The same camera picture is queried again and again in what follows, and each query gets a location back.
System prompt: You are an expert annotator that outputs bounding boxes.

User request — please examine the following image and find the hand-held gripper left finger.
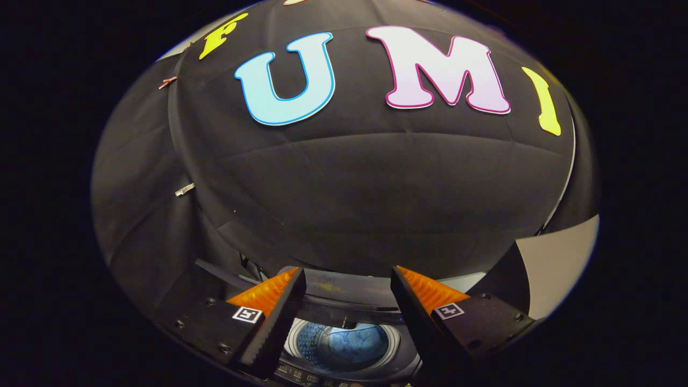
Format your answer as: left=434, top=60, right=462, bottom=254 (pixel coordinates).
left=156, top=267, right=307, bottom=381

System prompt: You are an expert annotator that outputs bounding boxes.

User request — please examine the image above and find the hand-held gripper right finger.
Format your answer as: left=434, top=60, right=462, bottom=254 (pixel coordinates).
left=390, top=266, right=537, bottom=379

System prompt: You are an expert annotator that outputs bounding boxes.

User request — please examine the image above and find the light blue shirt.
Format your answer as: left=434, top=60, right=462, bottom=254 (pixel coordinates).
left=327, top=325, right=391, bottom=367

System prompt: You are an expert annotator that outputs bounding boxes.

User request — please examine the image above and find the grey washing machine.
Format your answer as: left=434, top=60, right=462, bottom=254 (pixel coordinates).
left=195, top=257, right=487, bottom=387

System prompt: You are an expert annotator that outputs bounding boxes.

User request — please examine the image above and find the black backdrop cloth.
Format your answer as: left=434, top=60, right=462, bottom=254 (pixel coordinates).
left=90, top=0, right=600, bottom=323

